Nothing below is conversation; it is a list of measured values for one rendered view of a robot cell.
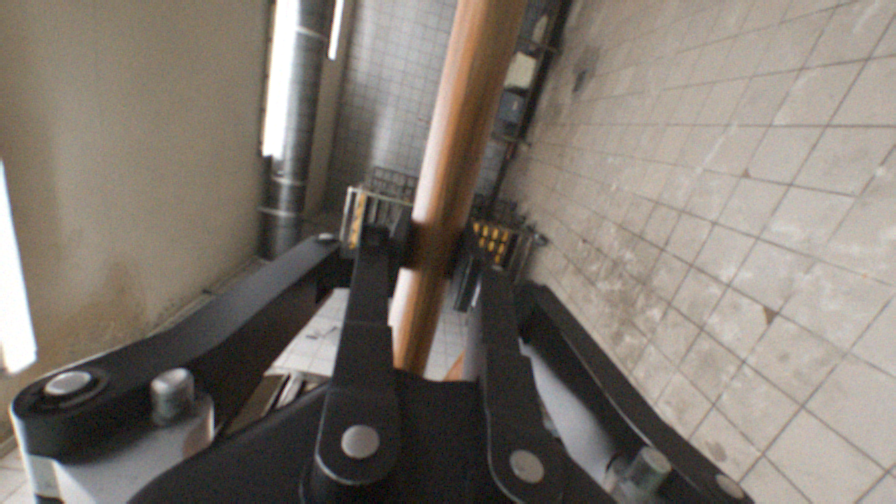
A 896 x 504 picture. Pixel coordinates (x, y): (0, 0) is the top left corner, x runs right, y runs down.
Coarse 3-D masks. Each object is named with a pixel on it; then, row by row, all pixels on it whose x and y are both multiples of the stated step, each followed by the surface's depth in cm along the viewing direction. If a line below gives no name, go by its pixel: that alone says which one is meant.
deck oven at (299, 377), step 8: (272, 368) 203; (280, 368) 205; (288, 368) 206; (296, 376) 203; (304, 376) 204; (312, 376) 206; (320, 376) 208; (328, 376) 210; (288, 384) 195; (296, 384) 198; (288, 392) 191; (296, 392) 192; (280, 400) 184; (288, 400) 186
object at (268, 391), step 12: (288, 372) 198; (264, 384) 192; (276, 384) 192; (252, 396) 184; (264, 396) 183; (276, 396) 182; (240, 408) 176; (252, 408) 176; (264, 408) 175; (228, 420) 169; (240, 420) 169; (252, 420) 168; (228, 432) 162
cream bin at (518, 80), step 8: (520, 56) 393; (512, 64) 438; (520, 64) 395; (528, 64) 397; (512, 72) 442; (520, 72) 399; (528, 72) 400; (512, 80) 401; (520, 80) 402; (528, 80) 403; (504, 88) 440; (512, 88) 431; (520, 88) 418
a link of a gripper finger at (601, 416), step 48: (528, 288) 14; (528, 336) 14; (576, 336) 11; (576, 384) 10; (624, 384) 9; (576, 432) 9; (624, 432) 8; (672, 432) 8; (672, 480) 7; (720, 480) 7
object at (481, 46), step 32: (480, 0) 14; (512, 0) 14; (480, 32) 14; (512, 32) 15; (448, 64) 15; (480, 64) 15; (448, 96) 15; (480, 96) 15; (448, 128) 16; (480, 128) 16; (448, 160) 16; (480, 160) 17; (448, 192) 16; (416, 224) 18; (448, 224) 17; (416, 256) 18; (448, 256) 18; (416, 288) 18; (416, 320) 19; (416, 352) 20
